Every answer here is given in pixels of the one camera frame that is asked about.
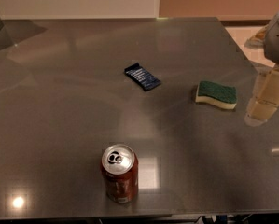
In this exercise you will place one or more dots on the green and yellow sponge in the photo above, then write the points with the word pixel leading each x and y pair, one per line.
pixel 212 93

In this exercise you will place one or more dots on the red coke can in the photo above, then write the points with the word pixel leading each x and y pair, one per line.
pixel 119 167

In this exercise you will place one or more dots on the blue rxbar blueberry wrapper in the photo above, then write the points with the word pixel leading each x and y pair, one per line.
pixel 142 77

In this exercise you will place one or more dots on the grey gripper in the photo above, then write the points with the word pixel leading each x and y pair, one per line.
pixel 278 41

